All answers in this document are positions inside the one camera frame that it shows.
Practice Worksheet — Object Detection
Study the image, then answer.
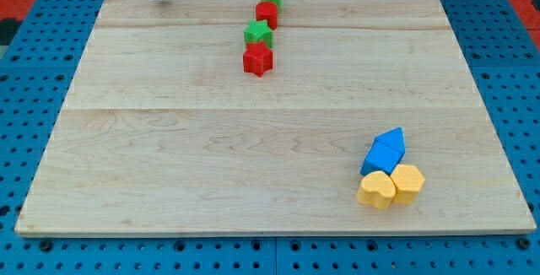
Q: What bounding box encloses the red cylinder block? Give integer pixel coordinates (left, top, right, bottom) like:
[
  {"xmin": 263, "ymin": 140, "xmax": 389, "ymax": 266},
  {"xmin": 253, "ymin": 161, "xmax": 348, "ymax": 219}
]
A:
[{"xmin": 255, "ymin": 1, "xmax": 279, "ymax": 30}]

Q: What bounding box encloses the blue triangle block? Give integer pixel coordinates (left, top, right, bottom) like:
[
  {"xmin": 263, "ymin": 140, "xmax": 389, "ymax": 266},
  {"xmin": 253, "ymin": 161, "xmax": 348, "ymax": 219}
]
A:
[{"xmin": 375, "ymin": 127, "xmax": 406, "ymax": 155}]

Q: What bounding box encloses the yellow hexagon block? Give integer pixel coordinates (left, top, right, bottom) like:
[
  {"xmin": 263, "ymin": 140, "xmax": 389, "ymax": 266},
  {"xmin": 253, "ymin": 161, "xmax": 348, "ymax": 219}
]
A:
[{"xmin": 390, "ymin": 164, "xmax": 425, "ymax": 204}]

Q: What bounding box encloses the yellow heart block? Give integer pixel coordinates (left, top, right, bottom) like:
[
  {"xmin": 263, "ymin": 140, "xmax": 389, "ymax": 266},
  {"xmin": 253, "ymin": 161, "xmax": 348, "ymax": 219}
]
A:
[{"xmin": 356, "ymin": 170, "xmax": 396, "ymax": 210}]

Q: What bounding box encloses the light wooden board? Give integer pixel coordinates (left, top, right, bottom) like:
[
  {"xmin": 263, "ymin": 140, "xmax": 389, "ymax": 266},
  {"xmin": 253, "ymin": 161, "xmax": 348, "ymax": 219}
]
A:
[{"xmin": 14, "ymin": 0, "xmax": 536, "ymax": 238}]

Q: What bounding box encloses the green star block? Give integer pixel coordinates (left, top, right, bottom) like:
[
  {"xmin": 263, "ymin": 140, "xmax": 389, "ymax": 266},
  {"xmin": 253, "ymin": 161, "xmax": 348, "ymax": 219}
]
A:
[{"xmin": 243, "ymin": 19, "xmax": 273, "ymax": 48}]

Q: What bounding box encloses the red star block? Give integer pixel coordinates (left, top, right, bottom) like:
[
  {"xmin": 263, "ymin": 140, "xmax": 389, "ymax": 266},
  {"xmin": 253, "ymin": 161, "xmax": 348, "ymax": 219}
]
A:
[{"xmin": 242, "ymin": 41, "xmax": 273, "ymax": 78}]

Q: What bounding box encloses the blue cube block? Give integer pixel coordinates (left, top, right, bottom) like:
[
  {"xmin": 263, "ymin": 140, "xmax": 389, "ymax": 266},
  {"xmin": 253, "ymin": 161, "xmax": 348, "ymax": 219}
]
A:
[{"xmin": 359, "ymin": 141, "xmax": 405, "ymax": 175}]

